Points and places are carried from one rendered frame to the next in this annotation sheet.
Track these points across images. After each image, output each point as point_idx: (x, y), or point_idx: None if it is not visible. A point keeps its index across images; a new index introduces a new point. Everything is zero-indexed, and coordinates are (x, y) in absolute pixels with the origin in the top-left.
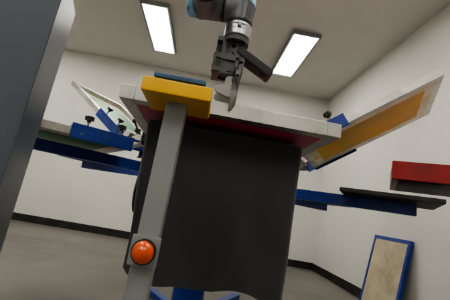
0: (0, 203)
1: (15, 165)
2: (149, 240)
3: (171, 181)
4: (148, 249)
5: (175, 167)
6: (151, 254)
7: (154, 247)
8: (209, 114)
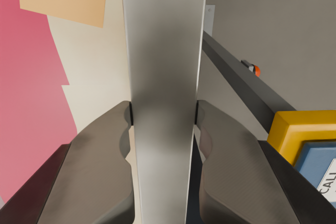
0: (191, 174)
1: (189, 199)
2: (255, 72)
3: (264, 87)
4: (259, 69)
5: (258, 94)
6: (257, 66)
7: (254, 67)
8: (296, 112)
